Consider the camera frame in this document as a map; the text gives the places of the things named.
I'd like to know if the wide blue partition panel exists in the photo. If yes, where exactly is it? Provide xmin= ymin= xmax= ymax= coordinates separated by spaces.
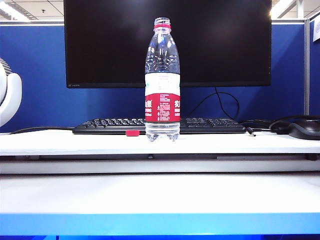
xmin=0 ymin=21 xmax=306 ymax=133

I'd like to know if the black keyboard cable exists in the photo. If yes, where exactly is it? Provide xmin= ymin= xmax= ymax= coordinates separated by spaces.
xmin=8 ymin=126 xmax=76 ymax=135

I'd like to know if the black computer mouse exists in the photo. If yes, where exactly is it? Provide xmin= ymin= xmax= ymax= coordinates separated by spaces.
xmin=287 ymin=118 xmax=320 ymax=141

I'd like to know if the thin black monitor cable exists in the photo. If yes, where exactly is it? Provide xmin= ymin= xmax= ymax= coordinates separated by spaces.
xmin=191 ymin=86 xmax=240 ymax=121

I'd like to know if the white desk fan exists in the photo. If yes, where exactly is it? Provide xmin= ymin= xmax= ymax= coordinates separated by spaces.
xmin=0 ymin=57 xmax=23 ymax=128

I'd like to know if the clear plastic water bottle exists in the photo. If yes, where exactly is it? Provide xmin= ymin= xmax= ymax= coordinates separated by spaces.
xmin=144 ymin=17 xmax=181 ymax=143

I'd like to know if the narrow blue partition panel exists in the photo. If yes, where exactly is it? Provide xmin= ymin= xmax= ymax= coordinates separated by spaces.
xmin=309 ymin=19 xmax=320 ymax=116

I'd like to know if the white paper note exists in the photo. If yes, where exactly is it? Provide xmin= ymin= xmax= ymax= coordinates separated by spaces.
xmin=312 ymin=18 xmax=320 ymax=43

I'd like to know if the ceiling light panel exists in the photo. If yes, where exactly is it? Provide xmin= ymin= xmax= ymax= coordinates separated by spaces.
xmin=0 ymin=4 xmax=24 ymax=20
xmin=269 ymin=0 xmax=296 ymax=19

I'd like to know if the grey partition post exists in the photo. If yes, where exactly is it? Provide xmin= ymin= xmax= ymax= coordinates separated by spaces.
xmin=303 ymin=17 xmax=311 ymax=116

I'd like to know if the black keyboard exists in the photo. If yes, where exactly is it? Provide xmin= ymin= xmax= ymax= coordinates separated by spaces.
xmin=72 ymin=117 xmax=247 ymax=135

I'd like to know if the black computer monitor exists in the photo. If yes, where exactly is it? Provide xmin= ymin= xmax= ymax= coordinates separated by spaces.
xmin=63 ymin=0 xmax=273 ymax=89

